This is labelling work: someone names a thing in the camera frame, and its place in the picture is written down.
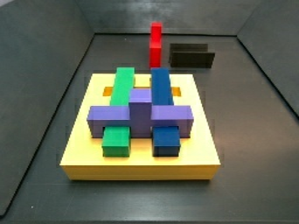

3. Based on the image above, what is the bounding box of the blue long block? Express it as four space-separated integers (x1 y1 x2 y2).
151 68 181 157

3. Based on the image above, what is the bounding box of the purple cross-shaped block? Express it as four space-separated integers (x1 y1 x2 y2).
87 88 193 138

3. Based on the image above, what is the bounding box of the green long block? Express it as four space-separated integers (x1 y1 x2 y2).
101 67 135 157

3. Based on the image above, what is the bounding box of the red rectangular block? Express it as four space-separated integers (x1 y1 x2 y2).
149 22 163 67

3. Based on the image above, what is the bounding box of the black slotted holder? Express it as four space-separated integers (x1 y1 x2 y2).
169 43 215 68

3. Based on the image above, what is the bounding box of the yellow base board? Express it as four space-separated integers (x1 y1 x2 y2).
60 73 220 180

